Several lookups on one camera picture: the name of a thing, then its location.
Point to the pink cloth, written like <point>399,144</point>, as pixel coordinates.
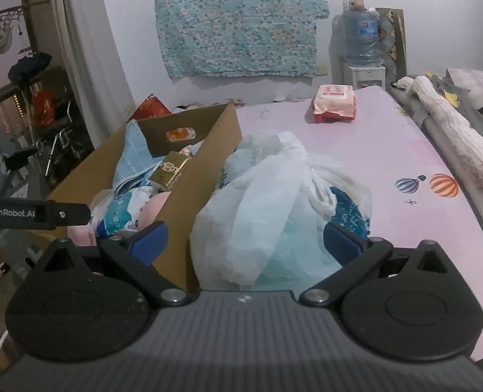
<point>82,236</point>

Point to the large red orange plastic bag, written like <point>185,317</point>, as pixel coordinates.
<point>151,108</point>

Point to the dark blue garment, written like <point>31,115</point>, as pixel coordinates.
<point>31,67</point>

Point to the light blue checkered towel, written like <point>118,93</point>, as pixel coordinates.
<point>133,151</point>

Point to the white curtain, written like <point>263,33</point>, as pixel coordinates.
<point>98,41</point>

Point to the metal clothes rack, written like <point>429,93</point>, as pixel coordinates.
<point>4,90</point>

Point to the large white plastic bag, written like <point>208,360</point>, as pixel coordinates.
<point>266,204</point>

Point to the teal patterned wall blanket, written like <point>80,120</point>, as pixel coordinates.
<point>241,20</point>

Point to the pink wet wipes pack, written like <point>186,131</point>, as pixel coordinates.
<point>334,102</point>

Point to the blue white plastic package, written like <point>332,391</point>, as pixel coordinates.
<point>121,210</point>

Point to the black phone mount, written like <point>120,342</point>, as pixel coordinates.
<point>19,158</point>

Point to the stack of paper cups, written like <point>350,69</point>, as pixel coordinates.
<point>358,0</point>

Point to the pink printed bed sheet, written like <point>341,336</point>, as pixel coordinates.
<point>388,163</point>

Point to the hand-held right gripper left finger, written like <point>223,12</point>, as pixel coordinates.
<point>149,241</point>

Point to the cream quilted blanket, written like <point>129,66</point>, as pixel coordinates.
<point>449,130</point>

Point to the grey storage box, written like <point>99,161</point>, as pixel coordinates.
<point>29,188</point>

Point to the brown cardboard box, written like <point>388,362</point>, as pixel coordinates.
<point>208,147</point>

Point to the folded metal wheelchair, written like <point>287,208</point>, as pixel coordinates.
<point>61,143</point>

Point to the blue water jug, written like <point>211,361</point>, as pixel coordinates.
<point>361,36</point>

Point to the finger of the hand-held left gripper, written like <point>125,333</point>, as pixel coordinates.
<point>53,214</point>

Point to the gold patterned box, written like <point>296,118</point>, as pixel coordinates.
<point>170,169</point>

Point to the small red plastic bag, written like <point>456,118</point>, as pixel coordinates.
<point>44,108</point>

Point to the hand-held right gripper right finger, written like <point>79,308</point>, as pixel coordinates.
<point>341,243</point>

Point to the white water dispenser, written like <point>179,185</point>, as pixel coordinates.
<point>366,76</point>

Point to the patterned brown paper bag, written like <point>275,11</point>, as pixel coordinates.
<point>394,41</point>

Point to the pink plush toy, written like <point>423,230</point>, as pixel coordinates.
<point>153,210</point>

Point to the blue printed package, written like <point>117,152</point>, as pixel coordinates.
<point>349,210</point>

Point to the grey printed blanket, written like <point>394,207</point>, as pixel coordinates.
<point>478,90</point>

